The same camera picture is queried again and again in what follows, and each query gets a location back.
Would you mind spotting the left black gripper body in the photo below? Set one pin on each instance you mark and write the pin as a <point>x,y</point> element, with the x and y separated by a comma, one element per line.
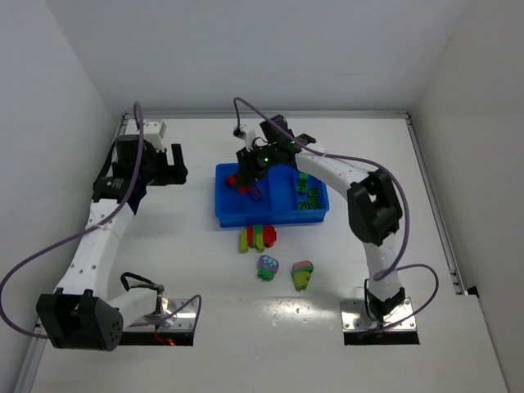
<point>166,164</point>

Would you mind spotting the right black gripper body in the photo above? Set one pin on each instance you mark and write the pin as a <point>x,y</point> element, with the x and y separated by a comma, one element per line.
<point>247,169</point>

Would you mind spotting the red lego piece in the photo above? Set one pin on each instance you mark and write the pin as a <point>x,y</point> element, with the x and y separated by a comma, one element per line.
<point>231,180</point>

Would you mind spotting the red purple rounded lego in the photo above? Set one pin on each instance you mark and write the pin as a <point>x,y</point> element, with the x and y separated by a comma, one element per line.
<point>253,191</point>

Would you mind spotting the green lego cluster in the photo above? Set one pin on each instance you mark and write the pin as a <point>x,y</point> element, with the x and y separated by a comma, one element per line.
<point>313,203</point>

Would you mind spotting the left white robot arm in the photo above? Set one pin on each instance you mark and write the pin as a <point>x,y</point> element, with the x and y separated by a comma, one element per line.
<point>78,315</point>

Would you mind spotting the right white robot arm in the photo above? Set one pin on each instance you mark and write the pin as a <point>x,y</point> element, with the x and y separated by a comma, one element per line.
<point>374,210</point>

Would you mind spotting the blue divided plastic bin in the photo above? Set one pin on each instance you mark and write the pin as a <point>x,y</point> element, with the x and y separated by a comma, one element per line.
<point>278,205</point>

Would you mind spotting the striped red green lego stack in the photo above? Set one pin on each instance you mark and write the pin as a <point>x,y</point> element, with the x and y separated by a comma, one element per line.
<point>258,237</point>

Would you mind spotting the purple paw print lego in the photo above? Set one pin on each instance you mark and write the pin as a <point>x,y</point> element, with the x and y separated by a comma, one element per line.
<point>267,267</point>

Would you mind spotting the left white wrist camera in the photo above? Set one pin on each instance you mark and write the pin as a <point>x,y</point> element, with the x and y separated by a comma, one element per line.
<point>154,132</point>

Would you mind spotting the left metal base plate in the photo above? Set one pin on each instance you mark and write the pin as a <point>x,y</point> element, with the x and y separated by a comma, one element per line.
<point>175,325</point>

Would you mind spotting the metal base plate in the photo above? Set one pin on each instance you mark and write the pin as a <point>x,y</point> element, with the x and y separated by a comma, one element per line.
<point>175,325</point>
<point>400,327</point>

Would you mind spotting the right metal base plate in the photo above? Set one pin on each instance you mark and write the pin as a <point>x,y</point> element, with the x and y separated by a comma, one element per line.
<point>400,327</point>

